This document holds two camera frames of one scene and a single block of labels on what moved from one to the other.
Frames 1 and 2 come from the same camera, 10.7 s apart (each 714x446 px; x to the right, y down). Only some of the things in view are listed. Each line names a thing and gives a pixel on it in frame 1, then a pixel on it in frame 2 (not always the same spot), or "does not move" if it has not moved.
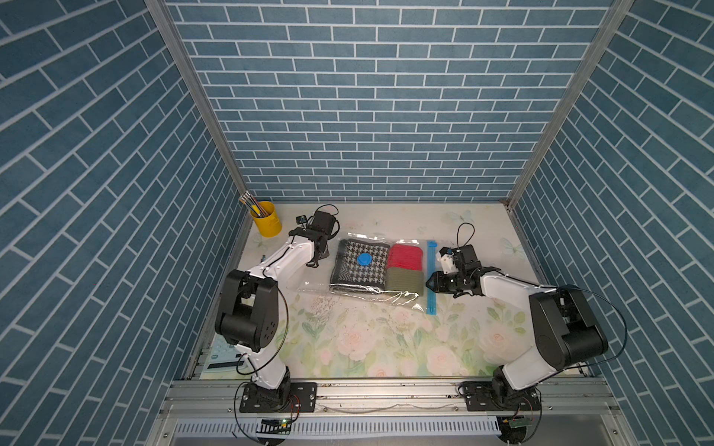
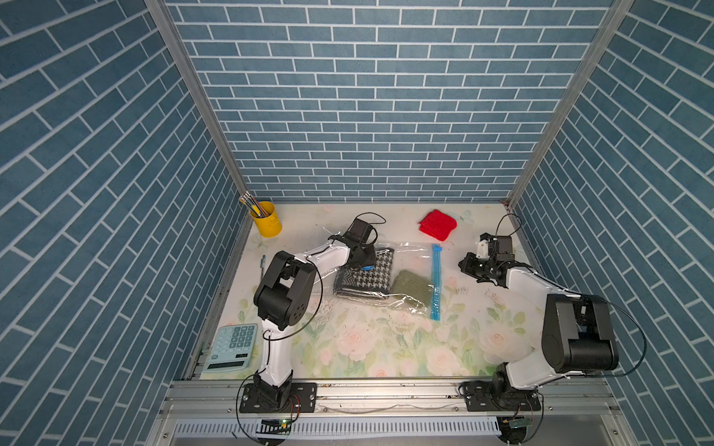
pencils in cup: (253, 204) does not move
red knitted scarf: (405, 256) -> (438, 225)
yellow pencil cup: (271, 225) does not move
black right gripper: (437, 285) -> (466, 263)
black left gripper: (325, 250) -> (371, 257)
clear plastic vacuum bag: (399, 270) does not move
